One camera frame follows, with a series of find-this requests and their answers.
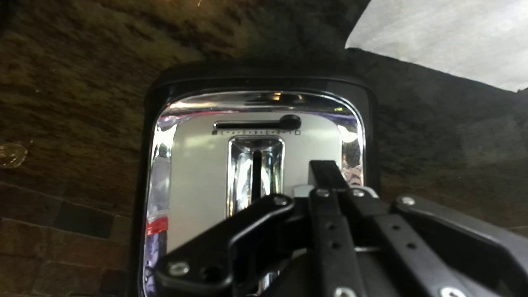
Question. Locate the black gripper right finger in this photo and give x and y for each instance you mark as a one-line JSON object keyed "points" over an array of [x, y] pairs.
{"points": [[439, 231]]}

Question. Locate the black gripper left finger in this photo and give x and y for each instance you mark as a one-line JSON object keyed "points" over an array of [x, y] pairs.
{"points": [[335, 247]]}

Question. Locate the black chrome toaster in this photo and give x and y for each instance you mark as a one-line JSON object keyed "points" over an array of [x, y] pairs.
{"points": [[191, 174]]}

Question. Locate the white paper sheet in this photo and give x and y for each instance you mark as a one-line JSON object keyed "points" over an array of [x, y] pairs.
{"points": [[450, 38]]}

